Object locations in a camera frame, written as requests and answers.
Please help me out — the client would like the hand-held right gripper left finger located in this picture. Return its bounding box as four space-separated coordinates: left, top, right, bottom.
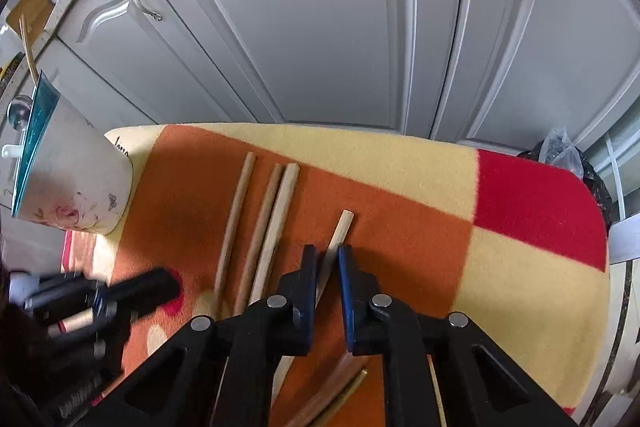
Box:
92 244 321 427

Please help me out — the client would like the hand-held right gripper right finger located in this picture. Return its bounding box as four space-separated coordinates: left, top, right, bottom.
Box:
337 244 576 427

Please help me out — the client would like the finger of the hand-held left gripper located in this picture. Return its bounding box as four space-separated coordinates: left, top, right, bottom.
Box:
95 268 183 323

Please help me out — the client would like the pale square chopstick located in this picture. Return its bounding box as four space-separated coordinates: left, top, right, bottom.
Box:
272 209 357 408

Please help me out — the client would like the bundle of wooden chopsticks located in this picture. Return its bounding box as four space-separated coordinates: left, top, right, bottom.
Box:
214 152 448 427

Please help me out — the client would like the white floral utensil holder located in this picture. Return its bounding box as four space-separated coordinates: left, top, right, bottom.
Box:
10 69 135 237

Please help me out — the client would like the metal spoon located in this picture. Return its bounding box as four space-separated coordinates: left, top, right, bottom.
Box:
6 94 35 131

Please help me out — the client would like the orange red yellow printed blanket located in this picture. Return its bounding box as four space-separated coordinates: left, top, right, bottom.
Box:
60 123 612 427

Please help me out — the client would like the black garbage bag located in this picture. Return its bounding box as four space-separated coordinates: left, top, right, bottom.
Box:
517 126 615 233

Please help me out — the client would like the white framed glass door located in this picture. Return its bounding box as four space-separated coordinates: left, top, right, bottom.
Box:
600 127 640 408

